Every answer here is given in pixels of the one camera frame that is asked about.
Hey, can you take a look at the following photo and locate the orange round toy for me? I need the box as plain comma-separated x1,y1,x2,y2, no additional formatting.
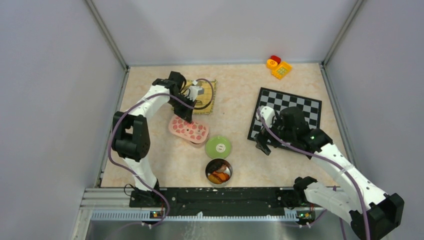
266,58,279,70

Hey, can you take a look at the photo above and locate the brown meat piece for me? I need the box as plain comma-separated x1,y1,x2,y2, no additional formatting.
212,165,228,174

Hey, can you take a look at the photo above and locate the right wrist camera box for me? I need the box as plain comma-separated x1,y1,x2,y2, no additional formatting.
255,106,276,128

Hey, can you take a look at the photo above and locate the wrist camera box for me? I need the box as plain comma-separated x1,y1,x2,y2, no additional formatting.
255,106,276,128
184,80,205,101

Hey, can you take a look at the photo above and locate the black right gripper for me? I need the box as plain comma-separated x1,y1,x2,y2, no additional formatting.
254,113,296,155

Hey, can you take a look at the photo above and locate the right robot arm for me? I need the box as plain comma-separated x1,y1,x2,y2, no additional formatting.
255,106,405,240

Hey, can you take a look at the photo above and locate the dark seaweed roll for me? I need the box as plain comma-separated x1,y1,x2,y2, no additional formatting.
207,158,227,171

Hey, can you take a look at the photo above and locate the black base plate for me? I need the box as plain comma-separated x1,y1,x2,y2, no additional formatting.
129,187,317,220

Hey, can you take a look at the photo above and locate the bamboo mat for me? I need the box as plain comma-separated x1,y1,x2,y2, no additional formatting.
192,79,218,115

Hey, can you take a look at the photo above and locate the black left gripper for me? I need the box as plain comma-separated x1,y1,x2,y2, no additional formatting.
167,94,197,124

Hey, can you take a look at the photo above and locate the aluminium frame rail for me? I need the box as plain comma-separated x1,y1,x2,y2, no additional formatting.
71,187,392,240

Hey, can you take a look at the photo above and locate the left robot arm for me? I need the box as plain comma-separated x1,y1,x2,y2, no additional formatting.
107,71,204,207

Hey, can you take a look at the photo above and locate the round steel container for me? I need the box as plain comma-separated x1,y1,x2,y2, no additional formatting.
204,158,233,188

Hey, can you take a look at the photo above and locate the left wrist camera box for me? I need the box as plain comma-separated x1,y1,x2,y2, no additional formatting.
184,80,205,101

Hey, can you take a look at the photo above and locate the yellow toy block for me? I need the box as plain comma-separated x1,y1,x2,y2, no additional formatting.
271,61,293,80

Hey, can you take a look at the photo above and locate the pink lunch box lid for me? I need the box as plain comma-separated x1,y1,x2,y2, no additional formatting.
168,115,210,133

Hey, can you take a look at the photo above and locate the pink lunch box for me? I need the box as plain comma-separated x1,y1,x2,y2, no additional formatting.
171,130,209,148

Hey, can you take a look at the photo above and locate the checkerboard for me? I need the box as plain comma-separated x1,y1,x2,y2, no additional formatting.
248,87,322,155

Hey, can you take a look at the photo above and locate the red toy block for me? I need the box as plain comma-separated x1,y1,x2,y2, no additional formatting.
270,55,282,64

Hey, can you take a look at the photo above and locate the orange fried food piece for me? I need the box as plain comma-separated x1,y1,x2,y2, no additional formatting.
207,174,222,185

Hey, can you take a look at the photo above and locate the green round lid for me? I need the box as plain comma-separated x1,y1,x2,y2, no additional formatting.
204,135,232,159

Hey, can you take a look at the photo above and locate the orange chicken drumstick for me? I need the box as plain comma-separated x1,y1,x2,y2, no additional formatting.
214,172,230,183

